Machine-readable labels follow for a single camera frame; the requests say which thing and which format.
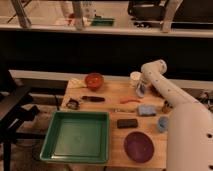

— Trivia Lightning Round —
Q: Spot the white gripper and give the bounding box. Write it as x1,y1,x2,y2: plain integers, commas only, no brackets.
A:
130,71,146,98

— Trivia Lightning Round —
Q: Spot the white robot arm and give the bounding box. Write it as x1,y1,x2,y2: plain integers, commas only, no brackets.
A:
130,59,213,171

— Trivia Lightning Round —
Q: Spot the blue plastic cup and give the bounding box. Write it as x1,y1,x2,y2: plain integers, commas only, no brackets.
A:
157,116,169,133

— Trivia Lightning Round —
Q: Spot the orange carrot toy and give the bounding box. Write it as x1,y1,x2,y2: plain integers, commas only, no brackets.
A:
120,98,140,104

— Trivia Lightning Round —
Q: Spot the small silver utensil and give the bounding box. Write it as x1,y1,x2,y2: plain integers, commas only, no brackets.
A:
112,108,135,113

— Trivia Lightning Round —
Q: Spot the black rectangular block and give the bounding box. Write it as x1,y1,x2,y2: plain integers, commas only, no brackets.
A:
117,119,138,128

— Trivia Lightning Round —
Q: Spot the orange bowl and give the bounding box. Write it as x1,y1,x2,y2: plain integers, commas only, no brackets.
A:
84,73,104,91

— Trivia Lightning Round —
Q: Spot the purple plate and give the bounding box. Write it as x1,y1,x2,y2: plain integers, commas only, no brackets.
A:
124,131,154,163

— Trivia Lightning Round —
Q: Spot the small black metal object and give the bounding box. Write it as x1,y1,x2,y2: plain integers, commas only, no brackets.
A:
66,98,80,110

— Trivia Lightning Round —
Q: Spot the green box in background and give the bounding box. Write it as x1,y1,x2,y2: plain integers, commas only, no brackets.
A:
91,18,114,26

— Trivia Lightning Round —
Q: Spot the green plastic tray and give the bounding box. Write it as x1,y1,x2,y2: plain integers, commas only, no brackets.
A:
40,111,110,164

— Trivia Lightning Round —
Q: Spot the black stand left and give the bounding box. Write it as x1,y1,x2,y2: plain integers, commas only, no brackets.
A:
0,66,44,171

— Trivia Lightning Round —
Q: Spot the dark handled knife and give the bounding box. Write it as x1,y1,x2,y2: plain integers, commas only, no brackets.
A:
81,96,105,102

